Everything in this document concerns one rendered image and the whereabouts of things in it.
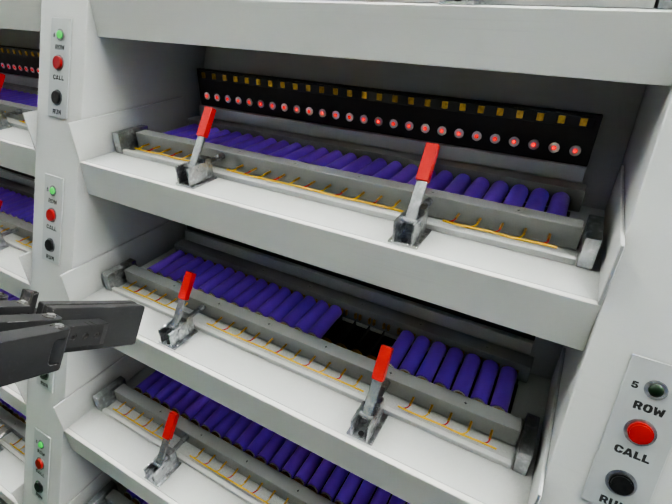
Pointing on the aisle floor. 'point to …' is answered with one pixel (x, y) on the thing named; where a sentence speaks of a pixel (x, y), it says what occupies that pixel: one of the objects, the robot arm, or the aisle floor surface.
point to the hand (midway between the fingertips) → (91, 324)
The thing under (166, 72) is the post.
